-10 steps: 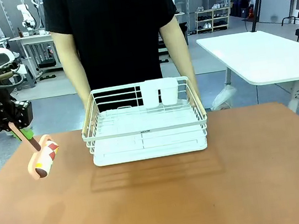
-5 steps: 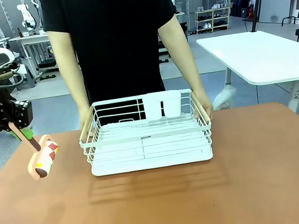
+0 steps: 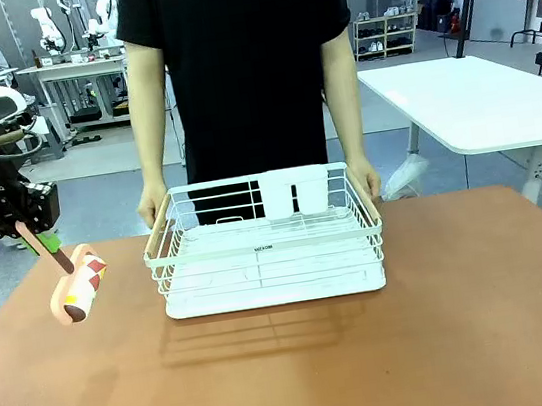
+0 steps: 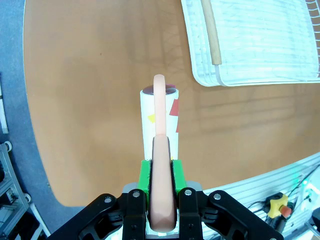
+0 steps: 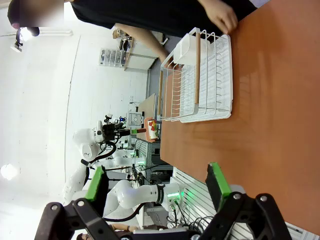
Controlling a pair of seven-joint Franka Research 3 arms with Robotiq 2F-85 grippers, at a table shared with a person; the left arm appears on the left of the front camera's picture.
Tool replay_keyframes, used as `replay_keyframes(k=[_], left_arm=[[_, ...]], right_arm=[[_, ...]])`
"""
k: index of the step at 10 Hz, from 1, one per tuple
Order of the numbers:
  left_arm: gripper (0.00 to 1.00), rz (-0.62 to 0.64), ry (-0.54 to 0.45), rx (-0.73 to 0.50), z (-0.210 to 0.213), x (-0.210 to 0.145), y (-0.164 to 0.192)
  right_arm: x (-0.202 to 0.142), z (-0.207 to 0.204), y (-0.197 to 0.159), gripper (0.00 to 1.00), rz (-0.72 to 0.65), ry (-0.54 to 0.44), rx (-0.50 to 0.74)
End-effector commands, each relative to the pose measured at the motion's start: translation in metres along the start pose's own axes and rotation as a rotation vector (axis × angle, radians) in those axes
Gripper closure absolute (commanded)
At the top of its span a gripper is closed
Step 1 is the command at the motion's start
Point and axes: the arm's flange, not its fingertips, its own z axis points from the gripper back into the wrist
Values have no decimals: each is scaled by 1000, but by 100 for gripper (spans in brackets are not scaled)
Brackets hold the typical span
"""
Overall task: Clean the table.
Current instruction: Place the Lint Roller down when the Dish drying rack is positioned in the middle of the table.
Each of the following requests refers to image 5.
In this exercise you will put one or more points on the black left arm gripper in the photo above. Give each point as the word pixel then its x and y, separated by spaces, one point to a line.
pixel 112 131

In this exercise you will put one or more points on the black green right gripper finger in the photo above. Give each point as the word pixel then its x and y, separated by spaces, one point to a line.
pixel 216 187

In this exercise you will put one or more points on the orange tray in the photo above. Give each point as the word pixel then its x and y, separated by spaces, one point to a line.
pixel 147 130

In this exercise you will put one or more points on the person's right forearm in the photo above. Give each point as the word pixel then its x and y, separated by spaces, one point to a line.
pixel 146 38

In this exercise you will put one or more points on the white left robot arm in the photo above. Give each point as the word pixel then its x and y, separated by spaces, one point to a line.
pixel 140 195

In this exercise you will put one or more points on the person's left hand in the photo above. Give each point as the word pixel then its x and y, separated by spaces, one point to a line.
pixel 221 16

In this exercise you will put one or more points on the white slotted mounting panel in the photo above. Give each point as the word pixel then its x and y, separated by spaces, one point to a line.
pixel 197 197

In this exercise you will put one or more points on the grey equipment cabinet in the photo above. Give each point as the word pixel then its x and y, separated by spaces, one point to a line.
pixel 157 155

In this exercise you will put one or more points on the colourful paper cup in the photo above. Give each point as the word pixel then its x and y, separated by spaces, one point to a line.
pixel 153 128

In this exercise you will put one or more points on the light wooden board table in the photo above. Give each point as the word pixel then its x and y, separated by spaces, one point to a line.
pixel 148 105

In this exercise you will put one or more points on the clear storage drawer cabinet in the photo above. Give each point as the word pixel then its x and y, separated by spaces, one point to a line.
pixel 112 57

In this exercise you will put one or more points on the white desk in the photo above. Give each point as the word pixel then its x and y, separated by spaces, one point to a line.
pixel 141 56

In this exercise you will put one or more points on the round ceiling lamp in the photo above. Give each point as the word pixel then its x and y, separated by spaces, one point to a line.
pixel 7 172

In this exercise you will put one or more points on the white plastic drain tray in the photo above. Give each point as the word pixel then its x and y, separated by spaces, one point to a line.
pixel 226 75

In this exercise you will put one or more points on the white plastic cutlery holder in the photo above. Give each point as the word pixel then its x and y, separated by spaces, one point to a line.
pixel 185 52

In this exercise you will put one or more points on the person's black shirt torso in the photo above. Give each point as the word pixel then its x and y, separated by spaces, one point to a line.
pixel 150 12

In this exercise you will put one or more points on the person's blurred head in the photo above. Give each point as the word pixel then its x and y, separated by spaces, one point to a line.
pixel 30 12

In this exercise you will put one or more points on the overhead camera on mount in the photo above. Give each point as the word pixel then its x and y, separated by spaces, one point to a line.
pixel 17 43

